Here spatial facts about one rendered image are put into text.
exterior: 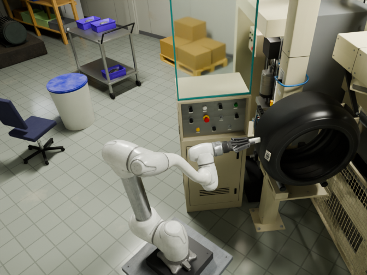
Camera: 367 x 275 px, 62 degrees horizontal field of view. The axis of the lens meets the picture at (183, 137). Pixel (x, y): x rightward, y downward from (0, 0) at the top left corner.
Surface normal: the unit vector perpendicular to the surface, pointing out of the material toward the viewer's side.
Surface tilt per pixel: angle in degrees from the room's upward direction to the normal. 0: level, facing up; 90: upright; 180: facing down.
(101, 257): 0
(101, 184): 0
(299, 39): 90
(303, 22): 90
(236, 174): 90
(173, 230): 5
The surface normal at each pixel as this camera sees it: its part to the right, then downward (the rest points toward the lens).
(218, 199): 0.08, 0.61
